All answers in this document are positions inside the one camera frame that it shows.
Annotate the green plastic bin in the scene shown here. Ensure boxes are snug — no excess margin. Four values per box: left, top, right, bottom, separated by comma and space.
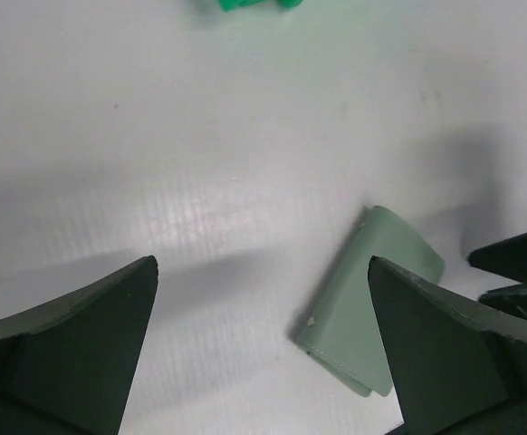
218, 0, 302, 12

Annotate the sage green card holder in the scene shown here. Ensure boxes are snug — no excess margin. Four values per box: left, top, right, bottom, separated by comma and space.
294, 206, 445, 397

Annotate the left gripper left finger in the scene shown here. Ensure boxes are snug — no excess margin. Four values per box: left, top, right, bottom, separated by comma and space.
0, 256, 158, 434

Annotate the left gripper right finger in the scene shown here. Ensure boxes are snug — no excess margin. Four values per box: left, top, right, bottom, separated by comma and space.
368, 256, 527, 434

